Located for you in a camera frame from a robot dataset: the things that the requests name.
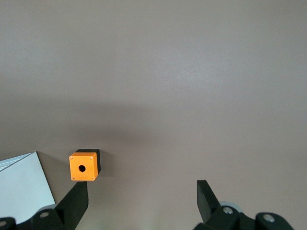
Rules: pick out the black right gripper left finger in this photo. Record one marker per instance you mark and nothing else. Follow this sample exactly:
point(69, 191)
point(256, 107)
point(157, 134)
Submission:
point(72, 206)

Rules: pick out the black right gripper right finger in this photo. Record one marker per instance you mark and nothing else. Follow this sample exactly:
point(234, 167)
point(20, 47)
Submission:
point(208, 206)

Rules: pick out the orange button enclosure box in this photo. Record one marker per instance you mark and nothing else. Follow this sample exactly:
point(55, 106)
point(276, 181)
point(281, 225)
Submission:
point(84, 171)

